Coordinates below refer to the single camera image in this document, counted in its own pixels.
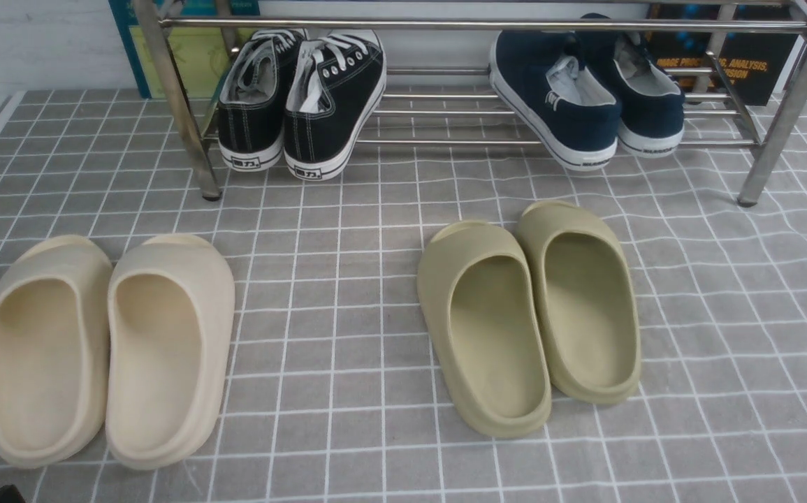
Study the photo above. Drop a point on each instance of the navy slip-on shoe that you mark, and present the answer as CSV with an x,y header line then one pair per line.
x,y
652,104
544,78

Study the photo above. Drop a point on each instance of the left olive foam slipper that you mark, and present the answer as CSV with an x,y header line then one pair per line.
x,y
476,296

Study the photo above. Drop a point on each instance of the olive foam slipper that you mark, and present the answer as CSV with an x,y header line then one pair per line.
x,y
585,302
476,296

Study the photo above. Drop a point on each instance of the grey checked table cloth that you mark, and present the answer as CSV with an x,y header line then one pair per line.
x,y
333,390

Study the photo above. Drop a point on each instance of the right black canvas sneaker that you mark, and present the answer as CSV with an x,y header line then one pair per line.
x,y
338,82

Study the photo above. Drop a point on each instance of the black canvas sneaker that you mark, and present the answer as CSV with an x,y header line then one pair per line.
x,y
252,99
338,82

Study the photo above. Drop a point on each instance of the right olive foam slipper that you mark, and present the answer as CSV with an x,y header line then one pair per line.
x,y
585,302

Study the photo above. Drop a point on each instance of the left black canvas sneaker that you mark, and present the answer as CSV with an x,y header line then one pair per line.
x,y
252,99

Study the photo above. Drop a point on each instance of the right cream foam slipper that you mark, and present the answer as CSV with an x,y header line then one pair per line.
x,y
171,304

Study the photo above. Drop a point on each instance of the cream foam slipper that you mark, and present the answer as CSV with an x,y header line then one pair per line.
x,y
54,350
171,304

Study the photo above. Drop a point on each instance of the teal and yellow book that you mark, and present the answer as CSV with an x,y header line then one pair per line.
x,y
199,53

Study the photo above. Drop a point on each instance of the left cream foam slipper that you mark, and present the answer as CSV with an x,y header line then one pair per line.
x,y
54,350

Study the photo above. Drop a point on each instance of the black image processing book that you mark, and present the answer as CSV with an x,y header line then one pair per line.
x,y
752,61

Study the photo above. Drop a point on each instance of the black object at bottom edge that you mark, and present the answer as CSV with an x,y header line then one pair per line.
x,y
10,494

